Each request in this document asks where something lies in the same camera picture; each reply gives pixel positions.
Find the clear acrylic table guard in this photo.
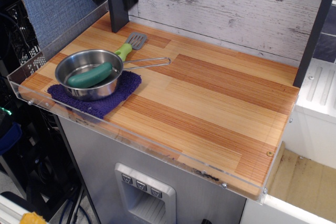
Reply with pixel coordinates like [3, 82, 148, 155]
[8, 14, 299, 201]

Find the silver toy fridge cabinet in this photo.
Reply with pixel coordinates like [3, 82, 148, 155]
[60, 118, 246, 223]

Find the silver pot with wire handle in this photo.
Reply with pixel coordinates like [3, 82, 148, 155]
[55, 49, 171, 101]

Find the black plastic crate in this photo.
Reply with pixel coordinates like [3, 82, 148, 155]
[1, 0, 40, 65]

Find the blue fabric panel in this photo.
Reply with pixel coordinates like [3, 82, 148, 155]
[22, 0, 107, 49]

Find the white toy sink unit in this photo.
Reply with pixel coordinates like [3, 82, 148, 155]
[241, 59, 335, 223]

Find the green handled grey spatula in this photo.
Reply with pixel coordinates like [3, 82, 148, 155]
[114, 32, 147, 61]

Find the purple knitted cloth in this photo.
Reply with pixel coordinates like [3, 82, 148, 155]
[47, 71, 142, 119]

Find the green toy cucumber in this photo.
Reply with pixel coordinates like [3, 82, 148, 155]
[67, 62, 112, 89]

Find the dark right vertical post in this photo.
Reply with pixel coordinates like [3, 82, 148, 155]
[293, 0, 333, 88]

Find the dark vertical post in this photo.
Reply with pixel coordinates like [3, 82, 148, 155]
[108, 0, 129, 33]
[293, 0, 333, 88]

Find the dark left vertical post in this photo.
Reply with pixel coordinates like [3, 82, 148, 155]
[108, 0, 129, 33]

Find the grey dispenser button panel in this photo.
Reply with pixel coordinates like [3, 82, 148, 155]
[114, 163, 177, 223]

